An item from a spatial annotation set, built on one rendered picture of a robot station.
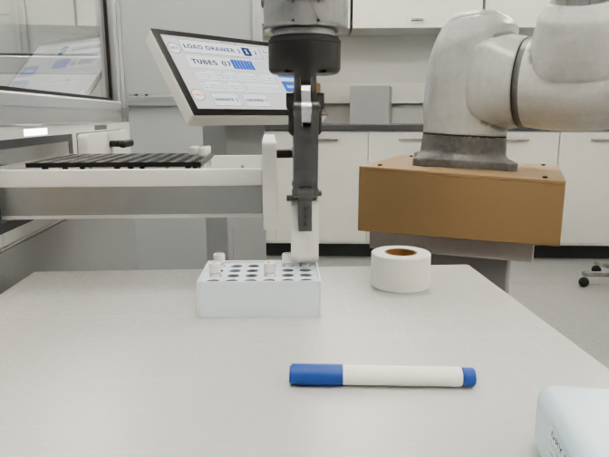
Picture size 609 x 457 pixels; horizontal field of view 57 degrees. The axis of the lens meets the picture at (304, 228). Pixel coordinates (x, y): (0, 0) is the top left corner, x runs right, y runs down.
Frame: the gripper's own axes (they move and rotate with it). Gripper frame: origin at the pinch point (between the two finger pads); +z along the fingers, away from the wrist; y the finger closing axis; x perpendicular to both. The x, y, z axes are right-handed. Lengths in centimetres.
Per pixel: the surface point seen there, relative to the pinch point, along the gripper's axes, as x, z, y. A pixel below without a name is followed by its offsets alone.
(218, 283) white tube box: -8.7, 4.1, 7.0
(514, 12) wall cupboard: 152, -81, -338
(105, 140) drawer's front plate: -37, -8, -49
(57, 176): -29.9, -4.9, -8.6
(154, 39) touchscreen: -39, -33, -103
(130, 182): -21.3, -4.1, -8.9
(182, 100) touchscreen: -30, -16, -94
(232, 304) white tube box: -7.4, 6.3, 7.0
